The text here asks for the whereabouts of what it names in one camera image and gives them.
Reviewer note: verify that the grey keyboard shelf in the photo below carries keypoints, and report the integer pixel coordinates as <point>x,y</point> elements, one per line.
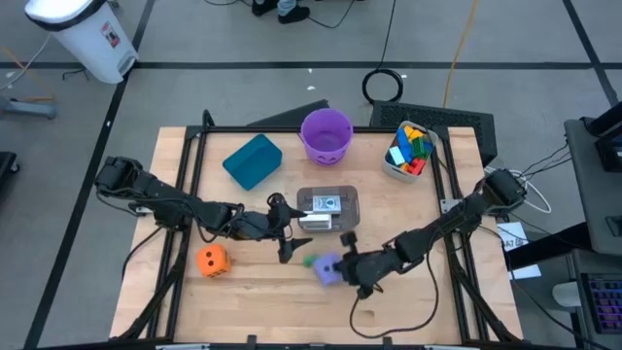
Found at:
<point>590,340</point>

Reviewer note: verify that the purple plastic bucket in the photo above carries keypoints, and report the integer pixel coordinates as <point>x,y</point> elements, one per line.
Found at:
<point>326,141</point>

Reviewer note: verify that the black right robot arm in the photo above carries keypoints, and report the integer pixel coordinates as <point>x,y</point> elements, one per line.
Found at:
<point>437,233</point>

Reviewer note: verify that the black aluminium table frame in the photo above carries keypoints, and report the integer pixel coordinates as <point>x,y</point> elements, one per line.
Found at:
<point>233,129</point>

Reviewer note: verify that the black desk beam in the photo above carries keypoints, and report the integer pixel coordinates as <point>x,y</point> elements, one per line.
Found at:
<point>544,248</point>

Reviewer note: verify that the grey stand foot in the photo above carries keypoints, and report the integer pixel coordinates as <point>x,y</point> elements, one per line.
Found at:
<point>29,109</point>

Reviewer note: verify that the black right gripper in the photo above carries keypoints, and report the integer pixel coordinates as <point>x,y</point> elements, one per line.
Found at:
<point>371,267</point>

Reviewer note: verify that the red toy brick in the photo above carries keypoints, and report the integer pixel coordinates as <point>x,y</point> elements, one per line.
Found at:
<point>417,166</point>

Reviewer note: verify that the black perforated panel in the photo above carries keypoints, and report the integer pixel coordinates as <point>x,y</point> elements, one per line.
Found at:
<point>461,119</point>

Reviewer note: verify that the large blue toy brick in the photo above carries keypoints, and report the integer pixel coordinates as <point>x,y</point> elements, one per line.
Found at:
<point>404,141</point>

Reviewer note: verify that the white rounded object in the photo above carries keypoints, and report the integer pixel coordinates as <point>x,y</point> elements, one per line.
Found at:
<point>566,294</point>

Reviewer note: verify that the orange foam die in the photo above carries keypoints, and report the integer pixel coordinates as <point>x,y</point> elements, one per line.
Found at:
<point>206,265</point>

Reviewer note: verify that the blank white paper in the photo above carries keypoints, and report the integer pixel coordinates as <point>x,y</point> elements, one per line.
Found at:
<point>527,272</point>

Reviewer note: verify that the smoky transparent plastic tray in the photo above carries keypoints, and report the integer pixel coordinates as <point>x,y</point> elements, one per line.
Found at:
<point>350,221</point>

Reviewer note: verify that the orange toy brick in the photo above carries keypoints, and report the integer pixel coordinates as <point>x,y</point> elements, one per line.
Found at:
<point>405,167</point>

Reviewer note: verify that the teal plastic bin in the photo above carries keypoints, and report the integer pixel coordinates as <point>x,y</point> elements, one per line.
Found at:
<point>252,163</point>

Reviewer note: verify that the silver metal bracket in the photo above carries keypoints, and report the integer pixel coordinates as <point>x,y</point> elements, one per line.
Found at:
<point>449,205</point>

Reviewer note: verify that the small green toy brick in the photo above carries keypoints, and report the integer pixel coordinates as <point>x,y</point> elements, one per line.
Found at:
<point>309,261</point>

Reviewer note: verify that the grey desk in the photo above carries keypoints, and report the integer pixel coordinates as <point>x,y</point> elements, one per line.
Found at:
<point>593,194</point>

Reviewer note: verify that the black monitor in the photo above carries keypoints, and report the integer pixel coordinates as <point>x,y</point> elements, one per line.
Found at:
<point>610,146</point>

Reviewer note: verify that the backlit keyboard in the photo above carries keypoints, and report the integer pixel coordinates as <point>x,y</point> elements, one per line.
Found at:
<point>605,301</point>

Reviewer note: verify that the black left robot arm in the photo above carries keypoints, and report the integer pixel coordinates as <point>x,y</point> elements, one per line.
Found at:
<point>170,199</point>

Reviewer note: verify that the white pedal trash can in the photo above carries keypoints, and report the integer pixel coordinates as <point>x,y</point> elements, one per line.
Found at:
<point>87,39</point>

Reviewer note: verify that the mint toy brick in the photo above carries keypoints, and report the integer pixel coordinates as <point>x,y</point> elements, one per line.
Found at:
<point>397,156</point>

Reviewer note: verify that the light grey plastic bin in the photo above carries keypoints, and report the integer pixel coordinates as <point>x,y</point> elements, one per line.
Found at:
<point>399,175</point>

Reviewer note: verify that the purple foam die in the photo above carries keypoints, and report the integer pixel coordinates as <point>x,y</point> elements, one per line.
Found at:
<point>325,271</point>

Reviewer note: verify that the printed white paper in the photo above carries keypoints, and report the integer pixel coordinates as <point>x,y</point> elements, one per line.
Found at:
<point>510,235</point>

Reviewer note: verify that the long green toy brick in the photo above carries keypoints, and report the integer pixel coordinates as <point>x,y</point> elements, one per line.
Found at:
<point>419,147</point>

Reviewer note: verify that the person's foot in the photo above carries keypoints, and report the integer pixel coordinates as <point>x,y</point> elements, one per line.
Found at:
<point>262,9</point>
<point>294,17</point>

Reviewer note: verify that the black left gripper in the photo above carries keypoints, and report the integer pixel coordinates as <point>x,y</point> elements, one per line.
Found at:
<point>262,226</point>

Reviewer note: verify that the card deck black emblem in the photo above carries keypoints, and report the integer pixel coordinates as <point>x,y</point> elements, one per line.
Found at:
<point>326,204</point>

